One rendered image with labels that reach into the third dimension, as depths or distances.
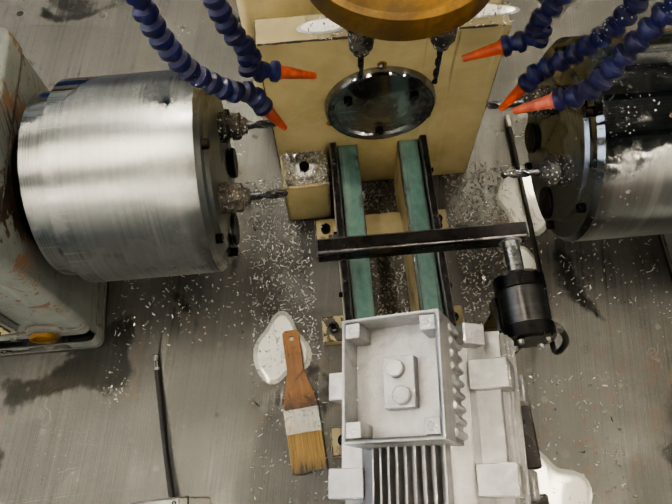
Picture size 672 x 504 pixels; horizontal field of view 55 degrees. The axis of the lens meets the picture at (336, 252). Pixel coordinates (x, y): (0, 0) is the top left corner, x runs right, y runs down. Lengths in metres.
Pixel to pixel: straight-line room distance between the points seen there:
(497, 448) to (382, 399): 0.12
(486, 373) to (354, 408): 0.14
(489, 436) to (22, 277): 0.54
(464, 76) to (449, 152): 0.18
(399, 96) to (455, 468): 0.47
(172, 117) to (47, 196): 0.16
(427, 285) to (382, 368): 0.24
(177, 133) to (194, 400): 0.42
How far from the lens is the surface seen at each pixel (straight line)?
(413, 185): 0.94
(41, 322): 0.95
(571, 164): 0.80
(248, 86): 0.68
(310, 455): 0.94
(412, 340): 0.65
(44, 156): 0.75
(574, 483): 0.98
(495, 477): 0.65
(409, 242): 0.77
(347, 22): 0.57
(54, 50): 1.35
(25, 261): 0.82
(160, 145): 0.71
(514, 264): 0.79
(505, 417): 0.68
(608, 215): 0.79
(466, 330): 0.67
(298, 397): 0.95
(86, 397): 1.03
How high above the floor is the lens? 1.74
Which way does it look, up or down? 67 degrees down
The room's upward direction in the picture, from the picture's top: 4 degrees counter-clockwise
